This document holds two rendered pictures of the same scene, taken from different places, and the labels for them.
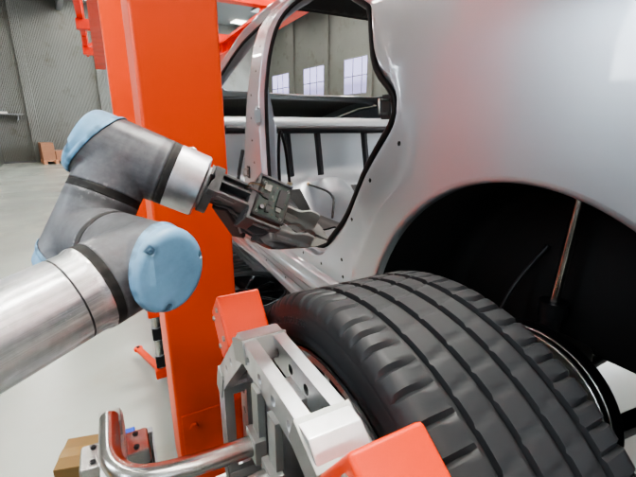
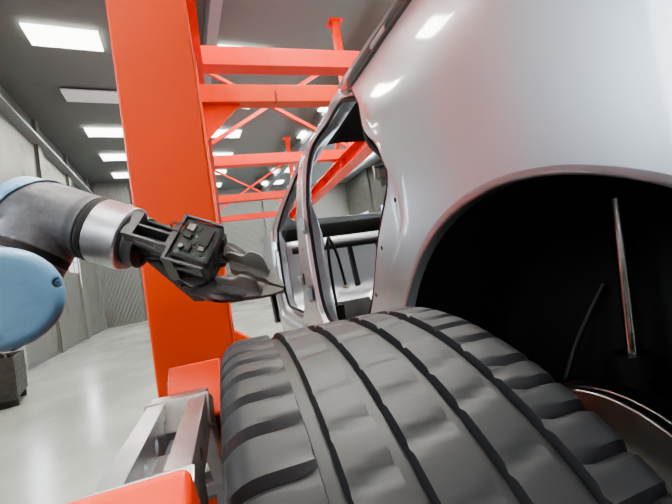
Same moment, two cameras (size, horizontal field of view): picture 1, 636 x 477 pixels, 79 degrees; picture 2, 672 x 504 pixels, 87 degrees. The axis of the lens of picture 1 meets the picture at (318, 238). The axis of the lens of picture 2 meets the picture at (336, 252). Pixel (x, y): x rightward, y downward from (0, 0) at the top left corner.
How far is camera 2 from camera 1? 0.28 m
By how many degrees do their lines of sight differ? 21
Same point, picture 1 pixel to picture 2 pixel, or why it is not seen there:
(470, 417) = (346, 478)
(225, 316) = (172, 390)
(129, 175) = (41, 228)
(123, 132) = (42, 188)
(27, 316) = not seen: outside the picture
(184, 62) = (171, 157)
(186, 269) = (27, 297)
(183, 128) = (173, 213)
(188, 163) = (105, 211)
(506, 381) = (445, 418)
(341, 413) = not seen: hidden behind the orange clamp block
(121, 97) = not seen: hidden behind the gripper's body
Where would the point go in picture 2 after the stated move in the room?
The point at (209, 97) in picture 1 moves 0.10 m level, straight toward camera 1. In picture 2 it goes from (197, 183) to (180, 171)
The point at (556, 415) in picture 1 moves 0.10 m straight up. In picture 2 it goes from (543, 478) to (511, 287)
